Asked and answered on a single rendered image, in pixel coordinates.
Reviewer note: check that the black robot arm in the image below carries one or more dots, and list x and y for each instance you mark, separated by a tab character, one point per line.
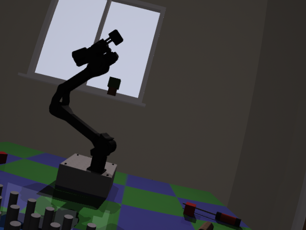
99	64

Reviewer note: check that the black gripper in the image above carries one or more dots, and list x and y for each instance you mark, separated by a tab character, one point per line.
114	36

